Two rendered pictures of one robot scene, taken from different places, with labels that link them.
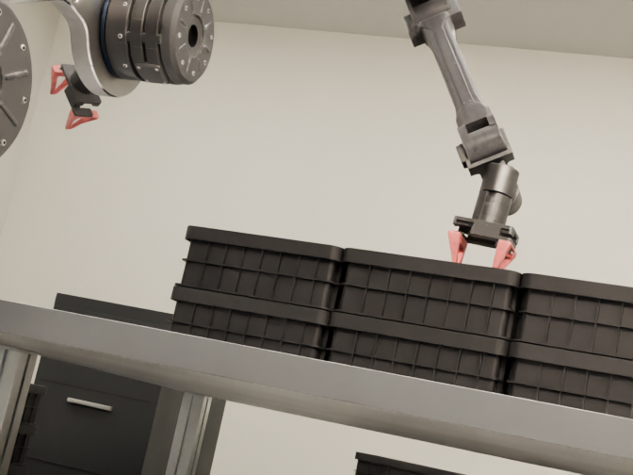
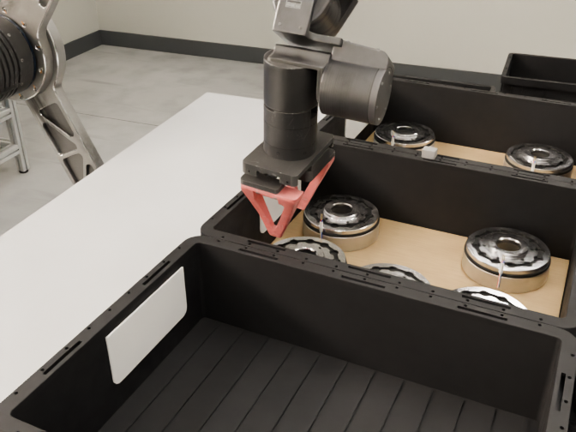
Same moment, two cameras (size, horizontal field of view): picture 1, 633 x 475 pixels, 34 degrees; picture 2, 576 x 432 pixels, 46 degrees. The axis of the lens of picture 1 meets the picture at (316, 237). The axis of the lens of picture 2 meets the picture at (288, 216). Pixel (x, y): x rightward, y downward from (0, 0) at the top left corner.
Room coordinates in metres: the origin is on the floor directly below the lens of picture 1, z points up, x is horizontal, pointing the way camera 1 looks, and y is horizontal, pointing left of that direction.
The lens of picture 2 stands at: (1.73, -0.94, 1.31)
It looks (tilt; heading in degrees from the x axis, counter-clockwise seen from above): 30 degrees down; 93
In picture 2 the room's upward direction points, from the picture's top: straight up
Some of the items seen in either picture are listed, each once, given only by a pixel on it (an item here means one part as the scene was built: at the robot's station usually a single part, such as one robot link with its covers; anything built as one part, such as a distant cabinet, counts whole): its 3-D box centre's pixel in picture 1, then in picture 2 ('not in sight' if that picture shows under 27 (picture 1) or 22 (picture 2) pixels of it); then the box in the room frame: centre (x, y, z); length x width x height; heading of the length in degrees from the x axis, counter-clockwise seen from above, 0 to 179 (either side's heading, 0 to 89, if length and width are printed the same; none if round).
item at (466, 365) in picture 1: (436, 377); not in sight; (1.83, -0.26, 0.76); 0.40 x 0.30 x 0.12; 158
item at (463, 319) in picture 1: (446, 318); (404, 254); (1.83, -0.26, 0.87); 0.40 x 0.30 x 0.11; 158
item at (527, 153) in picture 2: not in sight; (539, 154); (2.07, 0.05, 0.86); 0.05 x 0.05 x 0.01
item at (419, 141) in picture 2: not in sight; (405, 134); (1.86, 0.13, 0.86); 0.10 x 0.10 x 0.01
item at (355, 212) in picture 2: not in sight; (341, 210); (1.75, -0.15, 0.86); 0.05 x 0.05 x 0.01
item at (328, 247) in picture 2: not in sight; (304, 260); (1.71, -0.26, 0.86); 0.10 x 0.10 x 0.01
